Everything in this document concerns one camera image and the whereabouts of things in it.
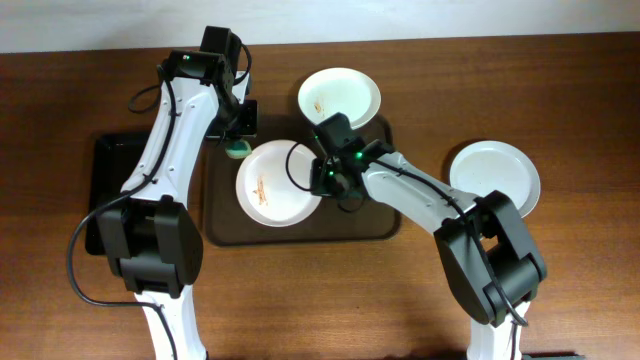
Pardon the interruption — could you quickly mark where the green yellow sponge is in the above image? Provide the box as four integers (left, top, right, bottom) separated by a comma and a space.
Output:
225, 139, 252, 159

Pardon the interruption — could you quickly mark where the white plate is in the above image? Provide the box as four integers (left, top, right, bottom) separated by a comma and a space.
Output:
449, 140, 541, 217
297, 67, 381, 129
235, 140, 321, 227

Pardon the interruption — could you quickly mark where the white plate top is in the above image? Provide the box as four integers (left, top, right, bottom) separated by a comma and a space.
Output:
297, 67, 381, 129

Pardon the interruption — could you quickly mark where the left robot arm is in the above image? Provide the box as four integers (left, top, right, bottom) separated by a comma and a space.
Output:
96, 50, 249, 359

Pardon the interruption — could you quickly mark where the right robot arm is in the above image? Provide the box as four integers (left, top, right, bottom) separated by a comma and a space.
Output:
311, 139, 547, 359

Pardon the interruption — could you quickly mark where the black plastic tray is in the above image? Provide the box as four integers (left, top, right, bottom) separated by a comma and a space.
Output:
84, 131, 151, 257

